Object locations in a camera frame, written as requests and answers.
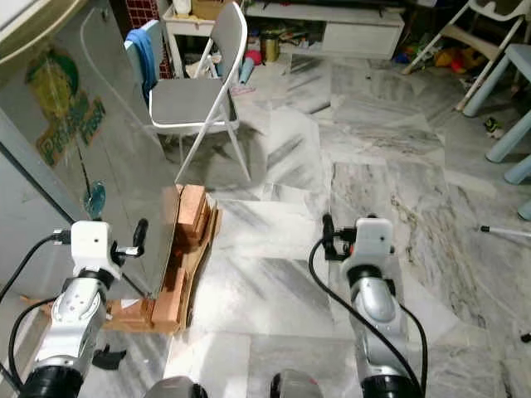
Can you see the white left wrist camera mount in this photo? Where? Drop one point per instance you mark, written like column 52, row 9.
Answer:
column 93, row 245

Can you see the grey left robot leg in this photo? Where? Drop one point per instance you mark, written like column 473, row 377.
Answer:
column 174, row 390

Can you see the grey right robot leg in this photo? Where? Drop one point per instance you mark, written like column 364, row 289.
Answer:
column 299, row 388

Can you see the white stick with black tip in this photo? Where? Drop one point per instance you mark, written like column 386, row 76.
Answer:
column 506, row 231

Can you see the yellow toy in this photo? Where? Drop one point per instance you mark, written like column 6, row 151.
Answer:
column 456, row 58

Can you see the gold metal can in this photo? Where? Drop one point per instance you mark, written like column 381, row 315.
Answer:
column 270, row 48

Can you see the small black plastic piece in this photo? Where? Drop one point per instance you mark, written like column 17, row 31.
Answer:
column 108, row 359

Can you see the small white table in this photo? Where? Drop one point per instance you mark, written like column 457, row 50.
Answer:
column 182, row 23

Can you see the fridge door with beige trim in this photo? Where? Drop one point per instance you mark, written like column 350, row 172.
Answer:
column 99, row 166

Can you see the white high chair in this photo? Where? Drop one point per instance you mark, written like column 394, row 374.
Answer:
column 498, row 8

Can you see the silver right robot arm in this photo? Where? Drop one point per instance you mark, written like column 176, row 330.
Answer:
column 375, row 307

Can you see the small floor toy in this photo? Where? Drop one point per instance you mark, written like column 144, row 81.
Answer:
column 494, row 128

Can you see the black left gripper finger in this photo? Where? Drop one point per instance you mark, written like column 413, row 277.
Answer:
column 140, row 235

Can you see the red lattice crate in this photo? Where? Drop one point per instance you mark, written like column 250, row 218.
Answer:
column 133, row 12

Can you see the blue cloth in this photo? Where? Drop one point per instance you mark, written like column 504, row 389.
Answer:
column 143, row 58

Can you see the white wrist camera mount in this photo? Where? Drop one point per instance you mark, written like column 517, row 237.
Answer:
column 93, row 245
column 372, row 240

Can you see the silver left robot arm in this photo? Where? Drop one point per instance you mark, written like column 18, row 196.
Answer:
column 75, row 319

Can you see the light blue plastic table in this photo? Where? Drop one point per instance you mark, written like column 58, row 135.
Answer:
column 488, row 91

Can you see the tan cardboard box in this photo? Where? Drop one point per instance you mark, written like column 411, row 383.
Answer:
column 206, row 8

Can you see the red brick stack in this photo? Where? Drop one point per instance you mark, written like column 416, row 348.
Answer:
column 162, row 311
column 192, row 215

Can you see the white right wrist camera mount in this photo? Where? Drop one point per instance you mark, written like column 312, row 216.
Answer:
column 372, row 240

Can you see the white low cabinet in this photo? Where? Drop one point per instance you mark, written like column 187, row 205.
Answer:
column 361, row 37

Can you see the white folding chair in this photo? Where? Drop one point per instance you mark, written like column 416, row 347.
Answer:
column 187, row 99

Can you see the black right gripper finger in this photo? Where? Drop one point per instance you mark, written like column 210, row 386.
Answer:
column 328, row 230

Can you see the grey robot leg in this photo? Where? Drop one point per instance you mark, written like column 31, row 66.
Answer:
column 299, row 388
column 174, row 390

